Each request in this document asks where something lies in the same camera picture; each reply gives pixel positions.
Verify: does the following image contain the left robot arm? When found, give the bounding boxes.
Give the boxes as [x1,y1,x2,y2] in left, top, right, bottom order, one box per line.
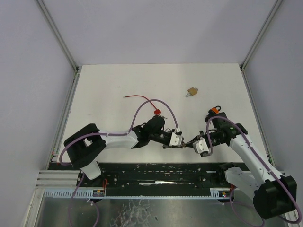
[63,115,183,180]

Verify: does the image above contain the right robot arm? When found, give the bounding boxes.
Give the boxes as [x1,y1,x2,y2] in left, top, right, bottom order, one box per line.
[184,112,298,219]

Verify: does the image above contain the black-headed keys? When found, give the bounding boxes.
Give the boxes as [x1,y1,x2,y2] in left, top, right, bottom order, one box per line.
[205,114,211,122]

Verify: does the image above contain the orange black padlock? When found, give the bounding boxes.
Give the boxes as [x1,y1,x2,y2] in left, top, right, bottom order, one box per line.
[208,105,221,114]

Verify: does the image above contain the brass padlock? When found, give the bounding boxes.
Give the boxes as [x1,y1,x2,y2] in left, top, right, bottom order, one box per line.
[186,87,198,97]

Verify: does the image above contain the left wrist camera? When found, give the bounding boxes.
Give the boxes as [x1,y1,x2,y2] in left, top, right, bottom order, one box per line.
[169,129,184,147]

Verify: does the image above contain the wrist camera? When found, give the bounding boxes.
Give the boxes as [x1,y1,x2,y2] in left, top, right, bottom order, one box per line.
[193,138,211,157]
[169,129,184,147]

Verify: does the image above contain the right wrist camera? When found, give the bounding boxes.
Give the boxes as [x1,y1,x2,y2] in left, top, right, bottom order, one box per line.
[193,138,211,157]

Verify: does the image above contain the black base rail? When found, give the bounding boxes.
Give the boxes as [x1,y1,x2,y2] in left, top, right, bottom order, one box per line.
[80,163,233,198]

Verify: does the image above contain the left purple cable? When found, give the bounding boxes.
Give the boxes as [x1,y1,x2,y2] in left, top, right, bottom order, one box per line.
[58,99,182,227]

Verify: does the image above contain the white slotted cable duct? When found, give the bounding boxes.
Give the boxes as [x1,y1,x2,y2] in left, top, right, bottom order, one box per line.
[44,188,106,199]

